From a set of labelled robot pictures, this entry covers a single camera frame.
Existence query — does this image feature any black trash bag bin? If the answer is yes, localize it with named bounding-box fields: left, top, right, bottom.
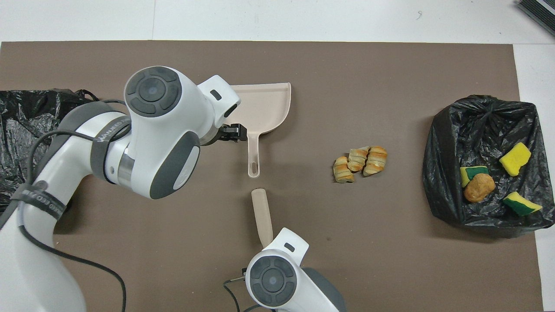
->
left=423, top=94, right=555, bottom=239

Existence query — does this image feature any brown table mat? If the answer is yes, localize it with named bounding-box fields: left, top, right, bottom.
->
left=0, top=41, right=545, bottom=312

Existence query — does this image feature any black trash bag with handles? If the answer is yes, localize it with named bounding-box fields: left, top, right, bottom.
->
left=0, top=89, right=100, bottom=211

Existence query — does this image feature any beige plastic dustpan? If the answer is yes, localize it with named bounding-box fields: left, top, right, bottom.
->
left=225, top=82, right=292, bottom=179

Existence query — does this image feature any dark ribbed panel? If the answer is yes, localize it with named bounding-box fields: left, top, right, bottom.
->
left=517, top=0, right=555, bottom=36

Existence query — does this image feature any yellow and green sponge piece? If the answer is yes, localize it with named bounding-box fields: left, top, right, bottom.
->
left=499, top=142, right=532, bottom=177
left=460, top=166, right=490, bottom=188
left=503, top=192, right=543, bottom=217

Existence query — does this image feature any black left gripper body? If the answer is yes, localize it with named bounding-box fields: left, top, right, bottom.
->
left=204, top=126, right=226, bottom=146

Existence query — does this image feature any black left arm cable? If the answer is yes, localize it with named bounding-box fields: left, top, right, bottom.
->
left=17, top=99, right=127, bottom=312

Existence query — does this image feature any beige hand brush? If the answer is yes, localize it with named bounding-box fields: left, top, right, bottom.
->
left=251, top=188, right=274, bottom=247

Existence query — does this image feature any striped croissant piece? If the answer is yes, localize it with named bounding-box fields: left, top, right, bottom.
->
left=363, top=146, right=388, bottom=176
left=333, top=156, right=355, bottom=184
left=347, top=146, right=370, bottom=172

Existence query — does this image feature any brown bread roll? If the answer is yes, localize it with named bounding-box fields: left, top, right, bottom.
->
left=463, top=173, right=496, bottom=203

